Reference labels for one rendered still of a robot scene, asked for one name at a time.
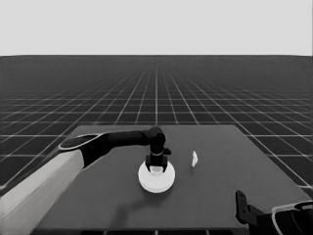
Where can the large thick white disc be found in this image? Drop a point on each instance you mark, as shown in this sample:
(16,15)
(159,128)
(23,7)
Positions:
(146,182)

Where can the small white T-shaped piece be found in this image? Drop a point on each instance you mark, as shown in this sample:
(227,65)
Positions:
(194,160)

